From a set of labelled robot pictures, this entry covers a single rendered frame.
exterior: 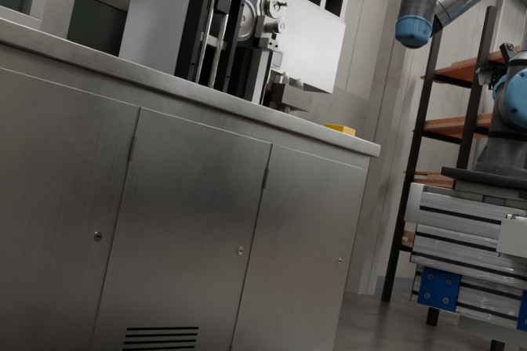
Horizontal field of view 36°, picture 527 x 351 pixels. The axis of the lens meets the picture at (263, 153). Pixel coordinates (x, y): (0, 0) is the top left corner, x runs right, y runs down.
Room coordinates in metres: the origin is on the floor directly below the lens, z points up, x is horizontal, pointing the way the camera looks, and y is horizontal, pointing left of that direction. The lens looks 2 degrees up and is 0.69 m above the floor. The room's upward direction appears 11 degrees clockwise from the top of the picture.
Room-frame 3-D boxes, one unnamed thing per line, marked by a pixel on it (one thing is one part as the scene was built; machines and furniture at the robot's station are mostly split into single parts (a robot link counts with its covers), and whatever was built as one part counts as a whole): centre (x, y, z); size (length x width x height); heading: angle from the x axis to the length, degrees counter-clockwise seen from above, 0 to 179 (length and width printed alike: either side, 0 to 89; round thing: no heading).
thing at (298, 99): (2.75, 0.08, 1.00); 0.40 x 0.16 x 0.06; 52
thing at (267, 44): (2.45, 0.06, 1.05); 0.06 x 0.05 x 0.31; 52
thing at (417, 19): (1.75, -0.26, 1.12); 0.11 x 0.08 x 0.11; 171
